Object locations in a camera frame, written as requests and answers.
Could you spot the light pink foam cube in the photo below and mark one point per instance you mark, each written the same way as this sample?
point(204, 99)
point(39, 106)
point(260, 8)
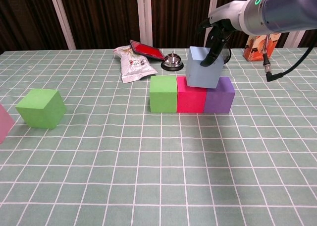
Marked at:
point(5, 124)

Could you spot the orange biscuit box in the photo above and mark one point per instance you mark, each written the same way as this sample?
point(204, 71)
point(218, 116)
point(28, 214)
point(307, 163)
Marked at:
point(257, 50)

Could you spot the green checkered tablecloth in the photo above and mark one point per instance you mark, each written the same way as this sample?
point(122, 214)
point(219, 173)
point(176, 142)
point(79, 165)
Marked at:
point(158, 174)

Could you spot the silver call bell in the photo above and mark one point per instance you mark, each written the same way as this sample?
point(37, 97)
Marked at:
point(172, 61)

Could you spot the black mesh pen holder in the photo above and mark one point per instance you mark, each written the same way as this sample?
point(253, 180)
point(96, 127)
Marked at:
point(227, 55)

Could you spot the red ink pad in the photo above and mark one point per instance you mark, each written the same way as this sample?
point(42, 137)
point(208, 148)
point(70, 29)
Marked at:
point(147, 50)

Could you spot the white frame post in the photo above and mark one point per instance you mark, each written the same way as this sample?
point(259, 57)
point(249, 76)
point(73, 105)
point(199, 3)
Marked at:
point(297, 37)
point(62, 17)
point(143, 17)
point(213, 3)

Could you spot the white snack bag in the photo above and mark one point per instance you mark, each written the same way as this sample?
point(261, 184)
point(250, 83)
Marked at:
point(133, 67)

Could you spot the magenta foam cube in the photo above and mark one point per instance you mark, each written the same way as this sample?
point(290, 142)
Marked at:
point(191, 99)

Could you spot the dark pleated curtain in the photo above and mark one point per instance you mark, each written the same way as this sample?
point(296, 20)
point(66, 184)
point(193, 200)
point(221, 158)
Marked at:
point(104, 17)

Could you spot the green foam cube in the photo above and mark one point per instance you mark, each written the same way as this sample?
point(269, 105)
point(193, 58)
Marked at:
point(163, 97)
point(39, 109)

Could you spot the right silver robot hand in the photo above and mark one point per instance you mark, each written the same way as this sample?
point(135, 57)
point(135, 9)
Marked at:
point(224, 15)

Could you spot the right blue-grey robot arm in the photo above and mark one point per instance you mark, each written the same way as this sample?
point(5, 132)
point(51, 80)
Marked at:
point(282, 10)

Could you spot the light blue foam cube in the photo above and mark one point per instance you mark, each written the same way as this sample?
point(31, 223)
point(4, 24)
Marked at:
point(200, 72)

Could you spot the purple foam cube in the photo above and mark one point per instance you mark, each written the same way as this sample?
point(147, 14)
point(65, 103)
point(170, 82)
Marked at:
point(219, 99)

